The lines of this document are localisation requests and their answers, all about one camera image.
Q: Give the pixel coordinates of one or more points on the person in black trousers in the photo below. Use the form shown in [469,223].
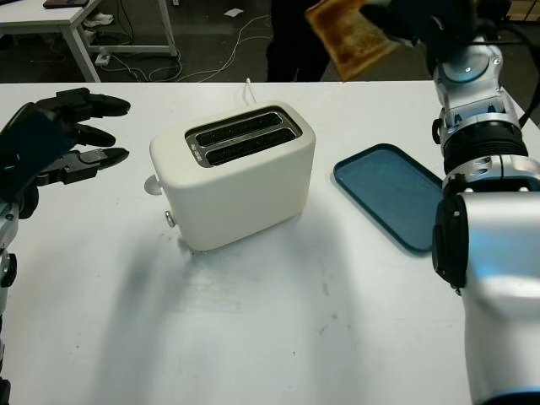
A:
[291,50]

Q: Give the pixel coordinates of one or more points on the white floor power strip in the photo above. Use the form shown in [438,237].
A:
[102,61]

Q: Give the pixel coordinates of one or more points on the dark teal plastic tray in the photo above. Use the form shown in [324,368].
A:
[388,190]

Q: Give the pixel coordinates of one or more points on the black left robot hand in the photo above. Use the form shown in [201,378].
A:
[93,103]

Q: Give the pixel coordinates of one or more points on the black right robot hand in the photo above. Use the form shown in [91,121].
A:
[430,21]

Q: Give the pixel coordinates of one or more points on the browned toast slice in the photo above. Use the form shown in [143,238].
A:
[350,38]

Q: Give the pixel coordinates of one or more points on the white office desk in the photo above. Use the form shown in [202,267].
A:
[38,21]

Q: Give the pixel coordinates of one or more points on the white paper sheet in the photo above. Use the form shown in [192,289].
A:
[232,13]

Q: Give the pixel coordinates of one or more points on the white shoes under desk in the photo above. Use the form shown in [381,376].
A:
[99,20]

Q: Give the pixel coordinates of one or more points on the cream toaster lever knob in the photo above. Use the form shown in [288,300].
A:
[152,185]

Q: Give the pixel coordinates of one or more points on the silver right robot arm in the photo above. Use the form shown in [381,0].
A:
[498,253]

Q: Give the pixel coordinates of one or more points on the black device on desk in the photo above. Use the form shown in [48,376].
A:
[63,4]

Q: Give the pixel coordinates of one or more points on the cream white two-slot toaster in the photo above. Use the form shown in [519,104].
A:
[236,202]

